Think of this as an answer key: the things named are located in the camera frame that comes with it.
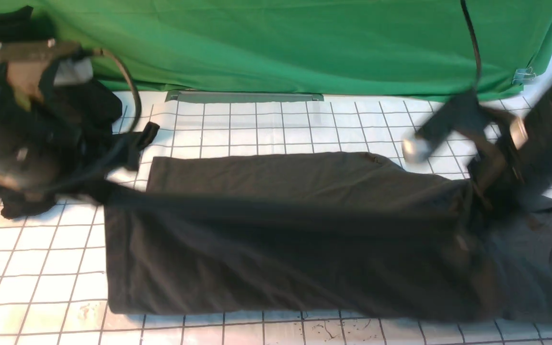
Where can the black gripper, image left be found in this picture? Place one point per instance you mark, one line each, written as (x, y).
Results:
(41, 148)

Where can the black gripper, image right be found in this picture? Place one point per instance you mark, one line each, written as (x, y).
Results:
(518, 166)

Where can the gray long-sleeve top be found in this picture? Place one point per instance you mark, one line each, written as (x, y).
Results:
(326, 231)

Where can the black clothes pile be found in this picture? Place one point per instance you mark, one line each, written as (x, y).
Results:
(96, 109)

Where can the silver binder clip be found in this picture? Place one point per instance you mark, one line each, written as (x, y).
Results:
(523, 76)

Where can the white grid table mat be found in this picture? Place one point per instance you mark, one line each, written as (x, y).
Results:
(52, 267)

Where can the green backdrop cloth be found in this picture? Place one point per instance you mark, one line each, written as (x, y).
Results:
(346, 47)

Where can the gray metal strip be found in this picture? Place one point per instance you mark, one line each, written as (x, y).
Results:
(205, 97)

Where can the wrist camera, image left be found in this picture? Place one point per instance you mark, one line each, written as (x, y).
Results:
(65, 62)

